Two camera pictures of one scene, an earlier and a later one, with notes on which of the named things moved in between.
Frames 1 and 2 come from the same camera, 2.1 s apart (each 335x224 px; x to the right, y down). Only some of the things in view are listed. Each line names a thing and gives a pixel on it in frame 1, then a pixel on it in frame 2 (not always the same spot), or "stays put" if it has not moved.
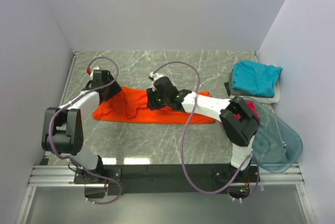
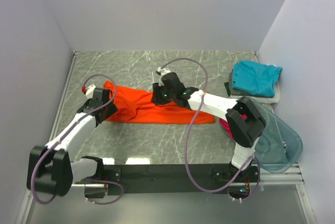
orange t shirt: x=131 y=105 stays put
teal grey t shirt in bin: x=268 y=146 stays put
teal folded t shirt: x=253 y=78 stays put
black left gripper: x=115 y=88 to x=112 y=109
